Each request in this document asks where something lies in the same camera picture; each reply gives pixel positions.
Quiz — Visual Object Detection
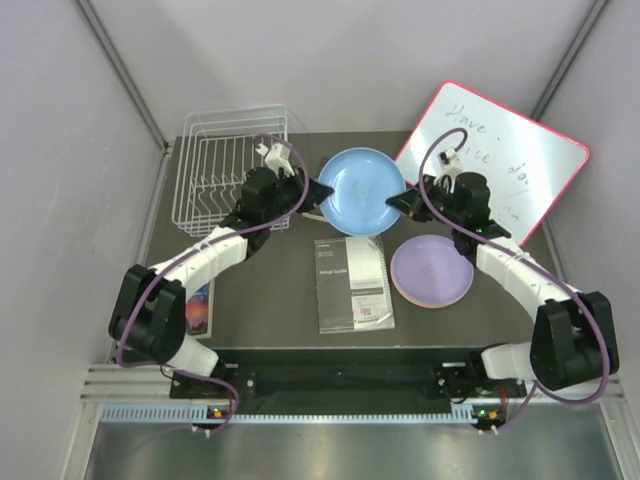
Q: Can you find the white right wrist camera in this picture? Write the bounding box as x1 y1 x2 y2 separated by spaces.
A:
436 148 463 192

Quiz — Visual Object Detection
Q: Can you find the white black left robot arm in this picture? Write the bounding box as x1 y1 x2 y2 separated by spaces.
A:
108 167 334 397

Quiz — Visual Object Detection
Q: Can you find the blue slotted cable duct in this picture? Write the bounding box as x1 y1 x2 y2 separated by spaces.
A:
100 403 500 425

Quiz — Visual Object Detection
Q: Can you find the Tale of Two Cities book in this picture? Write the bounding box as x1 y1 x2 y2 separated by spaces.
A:
301 212 327 223

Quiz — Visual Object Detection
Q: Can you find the purple plate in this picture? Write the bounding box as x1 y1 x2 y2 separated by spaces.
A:
390 235 474 302

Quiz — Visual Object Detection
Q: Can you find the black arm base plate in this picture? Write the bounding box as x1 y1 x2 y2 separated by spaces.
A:
113 347 526 406

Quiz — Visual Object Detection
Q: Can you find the white wire dish rack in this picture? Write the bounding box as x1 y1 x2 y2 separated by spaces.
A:
172 104 288 238

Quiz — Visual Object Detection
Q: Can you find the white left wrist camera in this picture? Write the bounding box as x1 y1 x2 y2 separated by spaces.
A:
255 142 295 178

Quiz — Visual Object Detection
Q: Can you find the colourful sunset cover book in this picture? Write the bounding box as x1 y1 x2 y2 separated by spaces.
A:
185 281 214 339

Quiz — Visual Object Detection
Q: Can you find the pink framed whiteboard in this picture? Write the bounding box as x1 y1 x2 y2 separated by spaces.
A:
396 82 590 246

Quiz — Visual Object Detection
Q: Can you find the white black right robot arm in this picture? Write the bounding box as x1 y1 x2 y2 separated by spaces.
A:
386 172 620 396

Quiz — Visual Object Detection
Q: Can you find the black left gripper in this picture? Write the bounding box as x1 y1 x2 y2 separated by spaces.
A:
263 164 333 224

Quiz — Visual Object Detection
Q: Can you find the Setup Guide booklet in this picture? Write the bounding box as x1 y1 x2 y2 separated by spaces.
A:
314 236 395 334

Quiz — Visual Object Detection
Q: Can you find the blue plate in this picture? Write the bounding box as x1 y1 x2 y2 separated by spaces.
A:
318 147 406 237

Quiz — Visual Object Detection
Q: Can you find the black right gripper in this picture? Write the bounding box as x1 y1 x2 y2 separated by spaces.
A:
388 175 464 230

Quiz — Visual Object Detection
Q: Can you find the yellow plate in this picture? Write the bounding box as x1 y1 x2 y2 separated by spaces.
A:
403 296 459 309

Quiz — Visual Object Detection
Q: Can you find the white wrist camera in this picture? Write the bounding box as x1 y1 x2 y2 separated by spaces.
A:
436 148 463 192
255 142 295 178

